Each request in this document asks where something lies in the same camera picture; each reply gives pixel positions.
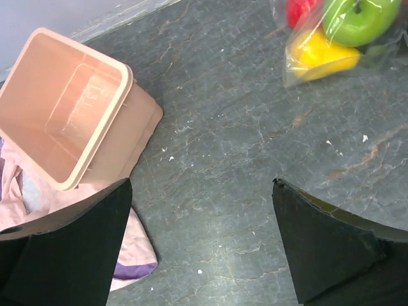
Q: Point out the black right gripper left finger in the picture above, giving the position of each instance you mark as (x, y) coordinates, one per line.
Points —
(67, 257)

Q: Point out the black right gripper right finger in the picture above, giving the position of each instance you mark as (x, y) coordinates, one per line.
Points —
(336, 257)

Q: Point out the yellow fake pear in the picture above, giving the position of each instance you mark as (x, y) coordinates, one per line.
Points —
(311, 56)

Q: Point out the clear zip top bag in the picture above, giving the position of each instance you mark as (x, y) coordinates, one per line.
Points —
(390, 49)

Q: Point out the green fake apple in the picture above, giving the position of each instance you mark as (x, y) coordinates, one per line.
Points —
(356, 23)

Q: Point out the red fake pepper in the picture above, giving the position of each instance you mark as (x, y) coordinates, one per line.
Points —
(299, 10)

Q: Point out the pink purple printed cloth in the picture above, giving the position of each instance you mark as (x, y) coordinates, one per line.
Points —
(26, 196)

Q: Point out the pink plastic tub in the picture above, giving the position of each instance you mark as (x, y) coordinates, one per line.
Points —
(77, 116)

